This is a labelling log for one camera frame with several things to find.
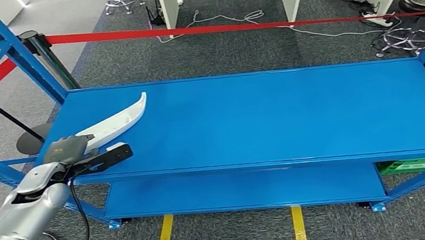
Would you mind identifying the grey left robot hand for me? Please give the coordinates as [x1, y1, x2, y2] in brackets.
[41, 132, 101, 167]

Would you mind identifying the white plastic car part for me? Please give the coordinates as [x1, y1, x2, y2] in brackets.
[71, 91, 154, 154]

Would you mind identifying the blue metal shelf rack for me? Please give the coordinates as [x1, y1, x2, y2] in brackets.
[0, 0, 425, 240]

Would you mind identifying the small black floor device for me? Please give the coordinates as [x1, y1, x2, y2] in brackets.
[144, 3, 166, 27]

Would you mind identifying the white power strip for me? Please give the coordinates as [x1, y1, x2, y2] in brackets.
[361, 9, 395, 30]

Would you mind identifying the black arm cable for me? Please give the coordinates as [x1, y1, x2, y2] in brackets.
[38, 177, 91, 240]

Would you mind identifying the white floor cable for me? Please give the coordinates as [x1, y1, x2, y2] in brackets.
[148, 0, 403, 60]

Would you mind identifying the black cable bundle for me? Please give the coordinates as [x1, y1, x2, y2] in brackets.
[339, 0, 380, 18]

